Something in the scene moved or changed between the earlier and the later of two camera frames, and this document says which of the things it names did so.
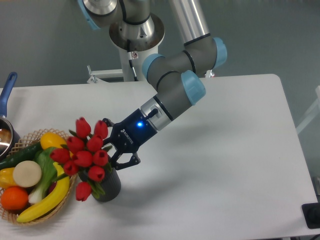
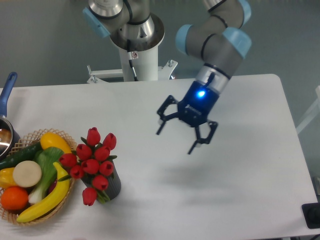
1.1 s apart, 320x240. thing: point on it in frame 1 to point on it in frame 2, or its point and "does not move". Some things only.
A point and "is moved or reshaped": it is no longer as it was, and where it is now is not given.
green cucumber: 27,153 does not move
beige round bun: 27,174 does not move
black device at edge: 312,213 does not move
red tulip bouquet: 84,154 is moved or reshaped
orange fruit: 14,198 does not move
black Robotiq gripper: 129,135 to 194,109
